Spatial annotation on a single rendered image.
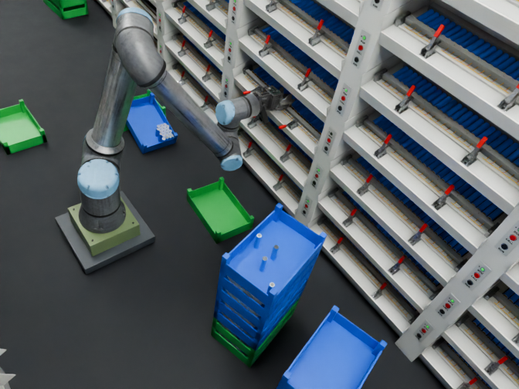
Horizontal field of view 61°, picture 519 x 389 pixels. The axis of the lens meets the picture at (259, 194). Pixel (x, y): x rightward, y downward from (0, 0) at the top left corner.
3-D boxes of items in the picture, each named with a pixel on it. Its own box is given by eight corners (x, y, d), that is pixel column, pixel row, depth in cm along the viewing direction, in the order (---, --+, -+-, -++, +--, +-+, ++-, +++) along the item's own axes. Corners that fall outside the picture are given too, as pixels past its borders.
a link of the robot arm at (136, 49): (137, 44, 125) (250, 166, 176) (137, 20, 133) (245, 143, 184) (106, 63, 129) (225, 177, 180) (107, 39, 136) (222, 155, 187)
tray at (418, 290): (421, 314, 166) (429, 302, 154) (317, 206, 195) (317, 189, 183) (458, 282, 171) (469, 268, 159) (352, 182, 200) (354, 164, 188)
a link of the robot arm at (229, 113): (212, 116, 180) (215, 97, 172) (236, 109, 186) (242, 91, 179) (223, 131, 176) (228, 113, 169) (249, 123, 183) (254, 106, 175)
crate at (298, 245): (269, 309, 132) (274, 295, 126) (219, 269, 139) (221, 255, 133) (321, 248, 150) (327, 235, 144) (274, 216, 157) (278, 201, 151)
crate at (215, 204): (252, 228, 213) (254, 218, 207) (215, 244, 204) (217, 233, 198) (221, 187, 228) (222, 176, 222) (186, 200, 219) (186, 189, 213)
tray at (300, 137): (314, 161, 185) (314, 147, 177) (235, 84, 214) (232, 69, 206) (351, 137, 190) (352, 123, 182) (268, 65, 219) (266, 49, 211)
